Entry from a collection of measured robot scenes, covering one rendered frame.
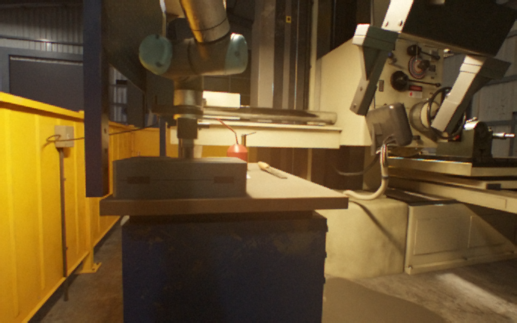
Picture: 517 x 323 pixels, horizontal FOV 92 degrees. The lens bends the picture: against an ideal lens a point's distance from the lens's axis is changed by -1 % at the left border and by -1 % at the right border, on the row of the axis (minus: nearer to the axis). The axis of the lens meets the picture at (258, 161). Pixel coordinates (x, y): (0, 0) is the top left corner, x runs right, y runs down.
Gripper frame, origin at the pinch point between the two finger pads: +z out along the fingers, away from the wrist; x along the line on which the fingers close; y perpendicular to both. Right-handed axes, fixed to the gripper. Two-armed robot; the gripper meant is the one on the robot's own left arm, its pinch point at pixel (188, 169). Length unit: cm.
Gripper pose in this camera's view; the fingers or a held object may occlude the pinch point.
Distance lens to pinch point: 70.7
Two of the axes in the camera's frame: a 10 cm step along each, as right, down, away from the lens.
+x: -2.1, -0.7, 9.8
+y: 9.8, 0.1, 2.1
